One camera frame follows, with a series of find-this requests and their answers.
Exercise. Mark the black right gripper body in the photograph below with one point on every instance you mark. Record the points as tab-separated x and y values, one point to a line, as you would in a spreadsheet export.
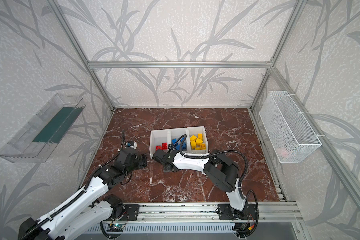
155	154

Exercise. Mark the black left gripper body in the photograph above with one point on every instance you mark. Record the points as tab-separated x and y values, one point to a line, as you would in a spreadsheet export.
142	161

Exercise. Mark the yellow lego pile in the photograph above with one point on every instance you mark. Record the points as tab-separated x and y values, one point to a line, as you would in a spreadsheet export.
199	142

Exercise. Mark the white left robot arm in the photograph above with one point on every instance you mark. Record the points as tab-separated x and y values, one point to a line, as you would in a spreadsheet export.
90	204

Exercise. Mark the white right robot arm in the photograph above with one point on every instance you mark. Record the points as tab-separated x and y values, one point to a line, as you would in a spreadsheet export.
217	166

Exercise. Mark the white left sorting bin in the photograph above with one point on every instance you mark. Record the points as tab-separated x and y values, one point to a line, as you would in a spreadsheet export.
157	138

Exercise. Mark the white sorting bin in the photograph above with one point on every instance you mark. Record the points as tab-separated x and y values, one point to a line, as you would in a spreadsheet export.
195	131
157	138
175	134

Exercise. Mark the white middle sorting bin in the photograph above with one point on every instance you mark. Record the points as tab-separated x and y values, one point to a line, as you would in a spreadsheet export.
175	134

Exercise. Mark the white right sorting bin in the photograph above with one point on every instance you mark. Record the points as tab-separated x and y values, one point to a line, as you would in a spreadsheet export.
195	131

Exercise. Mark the green circuit board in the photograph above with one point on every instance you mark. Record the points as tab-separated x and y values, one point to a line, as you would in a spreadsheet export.
115	228

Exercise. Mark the pink object in basket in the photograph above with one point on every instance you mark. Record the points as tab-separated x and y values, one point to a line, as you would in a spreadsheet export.
283	153

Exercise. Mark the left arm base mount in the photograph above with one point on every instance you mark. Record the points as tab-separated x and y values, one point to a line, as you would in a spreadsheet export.
127	212

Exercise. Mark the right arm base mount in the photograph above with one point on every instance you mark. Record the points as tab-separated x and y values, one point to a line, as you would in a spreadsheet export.
249	212

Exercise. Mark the clear plastic wall tray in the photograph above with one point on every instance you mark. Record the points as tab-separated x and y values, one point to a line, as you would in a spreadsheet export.
36	141

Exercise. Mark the right circuit board with wires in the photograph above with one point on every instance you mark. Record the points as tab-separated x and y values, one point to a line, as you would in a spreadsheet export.
243	230

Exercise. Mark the white wire mesh basket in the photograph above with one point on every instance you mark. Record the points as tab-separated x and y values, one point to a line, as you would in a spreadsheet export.
287	126

